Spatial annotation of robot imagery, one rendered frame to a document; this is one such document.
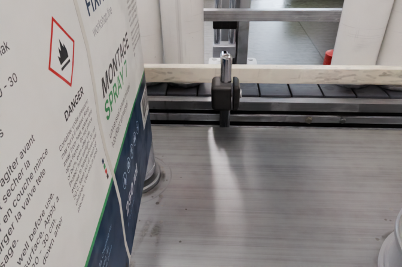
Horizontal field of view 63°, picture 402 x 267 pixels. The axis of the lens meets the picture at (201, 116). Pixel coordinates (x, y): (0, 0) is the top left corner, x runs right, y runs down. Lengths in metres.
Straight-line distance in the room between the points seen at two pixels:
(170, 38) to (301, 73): 0.16
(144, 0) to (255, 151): 0.21
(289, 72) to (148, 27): 0.17
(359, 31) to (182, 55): 0.20
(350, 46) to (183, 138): 0.23
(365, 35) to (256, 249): 0.28
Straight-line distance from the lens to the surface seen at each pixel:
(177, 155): 0.31
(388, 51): 0.45
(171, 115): 0.41
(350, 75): 0.42
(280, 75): 0.40
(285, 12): 0.45
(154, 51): 0.41
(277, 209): 0.26
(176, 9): 0.38
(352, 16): 0.42
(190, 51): 0.40
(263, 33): 0.78
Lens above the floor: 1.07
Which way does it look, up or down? 33 degrees down
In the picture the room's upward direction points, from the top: 1 degrees counter-clockwise
